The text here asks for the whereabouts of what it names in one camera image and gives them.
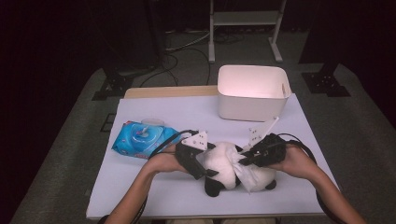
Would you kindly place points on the black stand base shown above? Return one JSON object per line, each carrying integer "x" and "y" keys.
{"x": 325, "y": 84}
{"x": 116, "y": 84}

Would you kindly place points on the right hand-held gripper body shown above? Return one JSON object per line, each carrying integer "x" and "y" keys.
{"x": 271, "y": 149}

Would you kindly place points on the white metal stand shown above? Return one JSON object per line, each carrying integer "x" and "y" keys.
{"x": 243, "y": 18}

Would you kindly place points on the panda plush toy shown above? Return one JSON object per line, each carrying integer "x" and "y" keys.
{"x": 218, "y": 161}

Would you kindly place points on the blue wet wipes pack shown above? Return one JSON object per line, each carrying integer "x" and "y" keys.
{"x": 137, "y": 140}

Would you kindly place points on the person's right hand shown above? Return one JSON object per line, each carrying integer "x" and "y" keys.
{"x": 295, "y": 161}

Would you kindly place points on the white table cover sheet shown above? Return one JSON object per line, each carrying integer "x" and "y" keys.
{"x": 186, "y": 109}

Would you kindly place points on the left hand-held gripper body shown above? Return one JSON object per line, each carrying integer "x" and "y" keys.
{"x": 186, "y": 152}

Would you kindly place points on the white storage bin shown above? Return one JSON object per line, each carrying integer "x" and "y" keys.
{"x": 249, "y": 105}

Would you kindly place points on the black square floor frame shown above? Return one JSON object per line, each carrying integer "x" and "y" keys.
{"x": 102, "y": 127}

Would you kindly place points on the person's left hand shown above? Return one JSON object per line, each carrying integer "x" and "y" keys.
{"x": 162, "y": 161}

